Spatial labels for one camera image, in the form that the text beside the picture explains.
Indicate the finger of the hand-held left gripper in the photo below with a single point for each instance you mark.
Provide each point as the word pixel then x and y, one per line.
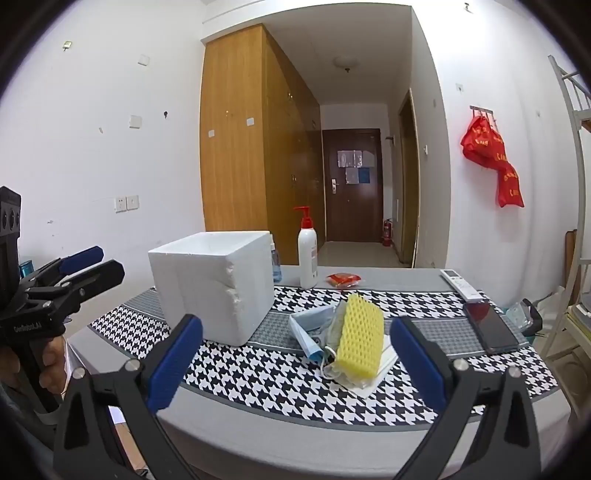
pixel 81 257
pixel 97 277

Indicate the wall hook rack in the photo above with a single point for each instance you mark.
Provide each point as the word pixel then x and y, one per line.
pixel 482 110

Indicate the wooden wardrobe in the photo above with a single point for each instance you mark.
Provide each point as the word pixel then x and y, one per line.
pixel 240 152

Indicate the blue door notice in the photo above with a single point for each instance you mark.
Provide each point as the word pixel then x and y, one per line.
pixel 362 175

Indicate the person's left forearm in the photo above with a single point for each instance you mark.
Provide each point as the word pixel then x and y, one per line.
pixel 18 420

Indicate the white wall switch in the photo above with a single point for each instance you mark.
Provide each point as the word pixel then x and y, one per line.
pixel 144 59
pixel 135 121

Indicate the ceiling lamp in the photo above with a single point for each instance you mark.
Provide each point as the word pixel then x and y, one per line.
pixel 346 63

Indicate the teal bottle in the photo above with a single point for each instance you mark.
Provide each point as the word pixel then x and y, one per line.
pixel 26 268

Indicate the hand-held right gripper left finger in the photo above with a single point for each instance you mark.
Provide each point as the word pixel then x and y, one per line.
pixel 173 364

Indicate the white foam box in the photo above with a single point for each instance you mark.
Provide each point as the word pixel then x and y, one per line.
pixel 207 286

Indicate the white metal bunk bed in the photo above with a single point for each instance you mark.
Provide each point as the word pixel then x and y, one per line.
pixel 575 194

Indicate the yellow sponge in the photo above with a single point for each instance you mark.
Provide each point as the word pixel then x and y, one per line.
pixel 360 337

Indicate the white wall socket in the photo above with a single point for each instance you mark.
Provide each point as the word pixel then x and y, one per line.
pixel 120 204
pixel 133 202

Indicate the white lotion pump bottle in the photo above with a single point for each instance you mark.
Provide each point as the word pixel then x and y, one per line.
pixel 307 258

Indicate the houndstooth tablecloth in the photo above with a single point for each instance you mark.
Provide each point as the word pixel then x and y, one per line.
pixel 258 369

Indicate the black smartphone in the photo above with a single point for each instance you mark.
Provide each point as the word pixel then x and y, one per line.
pixel 491 326

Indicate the dark brown entrance door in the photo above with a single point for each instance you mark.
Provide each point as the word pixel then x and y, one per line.
pixel 355 207

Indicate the red plastic bag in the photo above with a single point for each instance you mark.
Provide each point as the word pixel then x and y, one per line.
pixel 489 157

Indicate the grey blue face mask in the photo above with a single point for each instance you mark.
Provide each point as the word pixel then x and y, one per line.
pixel 333 334

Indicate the person's left hand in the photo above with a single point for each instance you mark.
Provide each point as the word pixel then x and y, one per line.
pixel 55 364

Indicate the grey door notice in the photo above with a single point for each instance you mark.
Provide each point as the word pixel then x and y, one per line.
pixel 349 158

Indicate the white remote control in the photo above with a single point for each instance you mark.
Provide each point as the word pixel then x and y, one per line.
pixel 461 285

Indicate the red snack packet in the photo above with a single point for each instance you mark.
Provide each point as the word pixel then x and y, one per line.
pixel 344 280

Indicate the wooden side door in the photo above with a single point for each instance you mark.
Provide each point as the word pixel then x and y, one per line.
pixel 408 194

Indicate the light blue face mask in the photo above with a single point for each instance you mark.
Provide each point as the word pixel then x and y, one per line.
pixel 307 328

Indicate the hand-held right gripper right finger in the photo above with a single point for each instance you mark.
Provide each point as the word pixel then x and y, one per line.
pixel 418 364

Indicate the white face mask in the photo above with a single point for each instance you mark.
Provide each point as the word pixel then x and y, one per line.
pixel 384 364

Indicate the small blue spray bottle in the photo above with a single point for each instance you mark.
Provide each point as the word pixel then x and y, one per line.
pixel 276 265

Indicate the black plastic holder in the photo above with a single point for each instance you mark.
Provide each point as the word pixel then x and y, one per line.
pixel 534 318

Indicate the red fire extinguisher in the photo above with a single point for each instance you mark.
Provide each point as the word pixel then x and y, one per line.
pixel 387 233

